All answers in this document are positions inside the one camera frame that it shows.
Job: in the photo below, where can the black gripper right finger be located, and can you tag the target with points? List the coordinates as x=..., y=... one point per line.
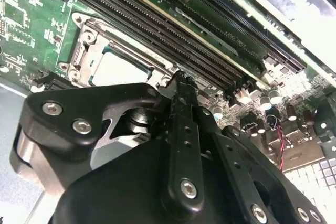
x=236, y=155

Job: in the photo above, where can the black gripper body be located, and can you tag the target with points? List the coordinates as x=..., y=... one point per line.
x=126, y=195

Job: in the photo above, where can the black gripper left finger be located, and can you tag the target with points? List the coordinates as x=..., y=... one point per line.
x=183, y=155

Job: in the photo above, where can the CPU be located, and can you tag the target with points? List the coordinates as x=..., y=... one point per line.
x=118, y=69

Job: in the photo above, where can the metal socket cover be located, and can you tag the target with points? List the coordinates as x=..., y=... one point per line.
x=131, y=53

